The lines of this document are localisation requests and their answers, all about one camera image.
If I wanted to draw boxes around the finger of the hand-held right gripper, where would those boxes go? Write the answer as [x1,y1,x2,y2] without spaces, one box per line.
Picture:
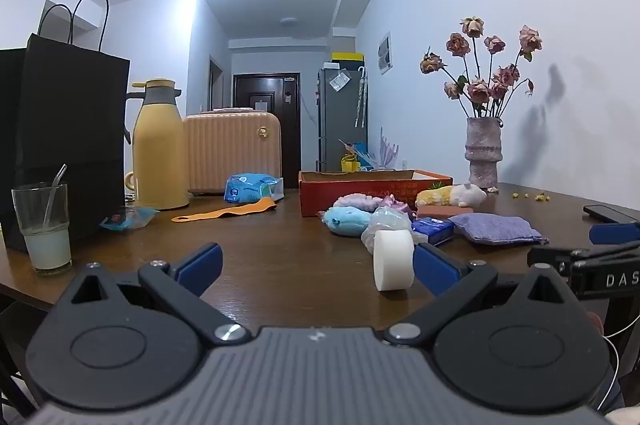
[589,221,640,247]

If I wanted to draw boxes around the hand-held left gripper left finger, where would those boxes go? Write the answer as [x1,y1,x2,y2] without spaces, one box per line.
[57,242,253,347]

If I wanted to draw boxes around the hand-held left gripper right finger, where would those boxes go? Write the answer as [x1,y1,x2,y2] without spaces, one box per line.
[383,242,583,348]

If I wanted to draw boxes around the white foam roll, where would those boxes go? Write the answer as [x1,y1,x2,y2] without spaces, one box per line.
[373,229,416,293]

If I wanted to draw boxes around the red cardboard box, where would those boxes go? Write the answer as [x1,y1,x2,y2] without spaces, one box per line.
[298,169,454,219]

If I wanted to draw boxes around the black phone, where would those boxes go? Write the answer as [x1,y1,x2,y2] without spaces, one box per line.
[583,204,639,224]

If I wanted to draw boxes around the blue tissue pack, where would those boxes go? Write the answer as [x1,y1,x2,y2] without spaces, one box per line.
[411,216,455,247]

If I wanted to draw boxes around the orange shoehorn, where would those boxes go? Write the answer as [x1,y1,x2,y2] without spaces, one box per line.
[171,197,277,224]

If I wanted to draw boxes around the clear plastic bag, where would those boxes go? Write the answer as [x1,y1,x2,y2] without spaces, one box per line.
[361,206,414,254]

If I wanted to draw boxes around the purple cloth pouch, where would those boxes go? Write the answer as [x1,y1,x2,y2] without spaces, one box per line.
[447,212,544,248]

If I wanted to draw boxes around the pink plush toy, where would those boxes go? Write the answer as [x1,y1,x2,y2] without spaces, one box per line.
[380,197,414,214]

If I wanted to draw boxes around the yellow and white plush toy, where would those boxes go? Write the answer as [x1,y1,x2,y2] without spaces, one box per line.
[416,182,488,208]

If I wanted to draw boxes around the scattered dried petals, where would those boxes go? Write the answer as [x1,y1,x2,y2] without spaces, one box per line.
[487,186,552,202]

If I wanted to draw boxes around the blue plastic wrapper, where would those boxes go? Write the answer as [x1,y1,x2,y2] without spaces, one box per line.
[99,206,160,231]

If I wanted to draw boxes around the blue wet wipes pack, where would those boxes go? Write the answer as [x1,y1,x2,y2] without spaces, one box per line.
[224,173,285,204]

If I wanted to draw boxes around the light blue plush toy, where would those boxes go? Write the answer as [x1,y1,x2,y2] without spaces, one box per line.
[322,206,374,238]

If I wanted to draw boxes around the lavender plush toy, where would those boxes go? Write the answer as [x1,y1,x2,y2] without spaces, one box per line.
[332,193,383,213]

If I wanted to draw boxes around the yellow thermos jug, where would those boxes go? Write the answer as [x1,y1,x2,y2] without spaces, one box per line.
[124,79,191,212]

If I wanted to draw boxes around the peach hard-shell suitcase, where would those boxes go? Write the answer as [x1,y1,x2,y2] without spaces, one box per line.
[182,107,283,197]

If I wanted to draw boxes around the lilac feather decoration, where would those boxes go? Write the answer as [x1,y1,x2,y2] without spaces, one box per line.
[377,127,401,171]

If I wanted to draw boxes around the glass of milk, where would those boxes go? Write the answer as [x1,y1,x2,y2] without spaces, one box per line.
[11,182,74,276]

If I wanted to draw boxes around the clear glass straw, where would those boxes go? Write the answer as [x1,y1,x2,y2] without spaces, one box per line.
[42,164,68,230]

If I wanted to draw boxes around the grey refrigerator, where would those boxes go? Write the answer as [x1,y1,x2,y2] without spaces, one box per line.
[316,67,369,174]

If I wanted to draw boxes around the side door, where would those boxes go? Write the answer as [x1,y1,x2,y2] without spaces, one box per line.
[208,57,224,112]

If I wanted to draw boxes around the dark entrance door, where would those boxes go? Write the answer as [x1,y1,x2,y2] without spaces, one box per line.
[232,73,301,173]

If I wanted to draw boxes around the white folded umbrella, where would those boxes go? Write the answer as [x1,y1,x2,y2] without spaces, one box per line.
[354,65,369,128]

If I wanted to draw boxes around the black paper bag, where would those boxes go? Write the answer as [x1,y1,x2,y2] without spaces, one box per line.
[0,0,132,254]

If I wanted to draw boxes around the yellow box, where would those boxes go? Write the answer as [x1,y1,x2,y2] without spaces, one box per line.
[330,51,366,68]

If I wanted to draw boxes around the white cable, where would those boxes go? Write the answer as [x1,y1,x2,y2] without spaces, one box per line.
[601,317,640,412]

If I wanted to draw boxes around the white wall panel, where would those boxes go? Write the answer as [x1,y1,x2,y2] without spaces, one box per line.
[377,32,394,76]

